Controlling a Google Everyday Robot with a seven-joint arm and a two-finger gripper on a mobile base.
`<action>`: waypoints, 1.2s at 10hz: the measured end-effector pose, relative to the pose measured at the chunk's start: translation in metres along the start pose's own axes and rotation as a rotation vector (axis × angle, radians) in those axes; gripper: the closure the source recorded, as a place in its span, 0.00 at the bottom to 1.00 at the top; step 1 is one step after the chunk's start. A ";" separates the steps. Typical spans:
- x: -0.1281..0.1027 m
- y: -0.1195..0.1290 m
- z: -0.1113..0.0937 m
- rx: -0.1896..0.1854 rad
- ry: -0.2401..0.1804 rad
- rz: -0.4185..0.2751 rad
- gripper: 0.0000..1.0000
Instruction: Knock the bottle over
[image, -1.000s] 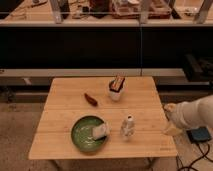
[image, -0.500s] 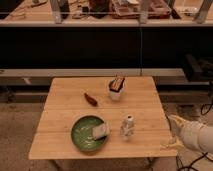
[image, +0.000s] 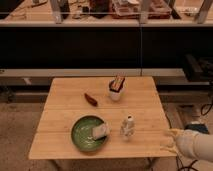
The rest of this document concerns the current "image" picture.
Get beige sponge block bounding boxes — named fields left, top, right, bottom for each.
left=92, top=123, right=110, bottom=140

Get white cup with snack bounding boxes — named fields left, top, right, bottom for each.
left=109, top=75, right=125, bottom=101

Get green round bowl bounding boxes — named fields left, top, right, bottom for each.
left=71, top=115, right=107, bottom=152

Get light wooden table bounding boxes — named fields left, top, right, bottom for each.
left=29, top=77, right=172, bottom=159

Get clear plastic bottle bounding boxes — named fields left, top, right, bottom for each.
left=120, top=115, right=135, bottom=141

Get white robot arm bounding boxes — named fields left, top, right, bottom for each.
left=161, top=129, right=213, bottom=163

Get black box on right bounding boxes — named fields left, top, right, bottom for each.
left=184, top=54, right=213, bottom=82

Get long wooden shelf bench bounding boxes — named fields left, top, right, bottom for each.
left=0, top=0, right=213, bottom=27

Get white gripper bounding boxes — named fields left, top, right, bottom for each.
left=160, top=129, right=180, bottom=154

